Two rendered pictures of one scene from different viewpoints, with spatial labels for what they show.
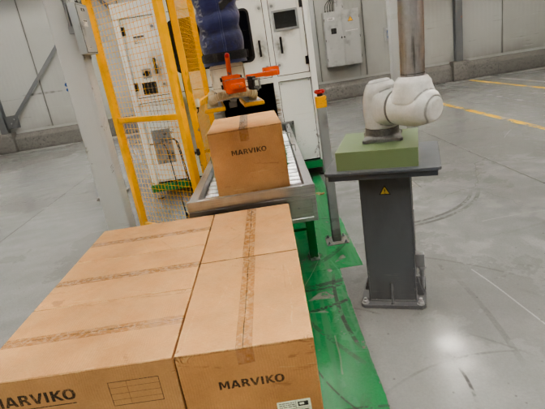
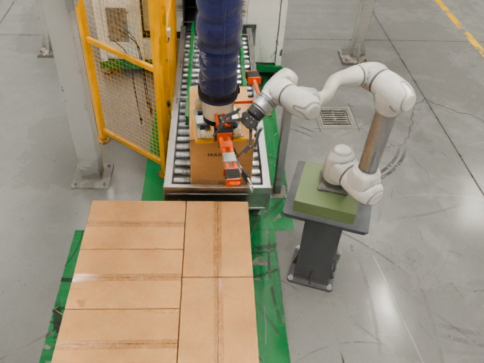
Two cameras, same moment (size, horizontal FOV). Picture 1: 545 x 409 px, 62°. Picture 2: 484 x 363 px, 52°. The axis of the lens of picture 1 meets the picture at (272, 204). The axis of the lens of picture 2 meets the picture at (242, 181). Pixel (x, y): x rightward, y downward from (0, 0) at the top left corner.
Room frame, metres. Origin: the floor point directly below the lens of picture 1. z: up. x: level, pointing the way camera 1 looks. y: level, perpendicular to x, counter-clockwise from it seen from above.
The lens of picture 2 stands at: (0.02, 0.22, 2.81)
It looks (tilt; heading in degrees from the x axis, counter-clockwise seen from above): 43 degrees down; 353
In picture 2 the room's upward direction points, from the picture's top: 4 degrees clockwise
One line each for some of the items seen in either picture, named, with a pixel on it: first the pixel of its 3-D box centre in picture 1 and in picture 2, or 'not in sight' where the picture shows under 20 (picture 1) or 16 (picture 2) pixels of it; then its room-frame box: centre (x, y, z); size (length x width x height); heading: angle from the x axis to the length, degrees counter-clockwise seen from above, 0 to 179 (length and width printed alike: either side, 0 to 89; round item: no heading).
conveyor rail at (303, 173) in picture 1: (296, 157); (255, 100); (3.51, -0.25, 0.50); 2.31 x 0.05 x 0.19; 178
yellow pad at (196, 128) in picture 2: (214, 104); (201, 122); (2.36, 0.21, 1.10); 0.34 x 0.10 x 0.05; 5
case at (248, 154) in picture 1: (249, 153); (219, 135); (2.70, 0.09, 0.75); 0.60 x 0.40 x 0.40; 1
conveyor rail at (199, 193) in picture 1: (215, 169); (177, 99); (3.52, 0.40, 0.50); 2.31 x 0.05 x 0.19; 178
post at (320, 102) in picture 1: (328, 171); (283, 145); (2.91, -0.41, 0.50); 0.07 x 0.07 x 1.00; 88
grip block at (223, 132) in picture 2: (231, 82); (223, 133); (2.12, 0.10, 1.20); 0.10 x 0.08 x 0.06; 95
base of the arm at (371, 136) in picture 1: (382, 131); (334, 177); (2.13, -0.58, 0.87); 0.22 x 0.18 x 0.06; 163
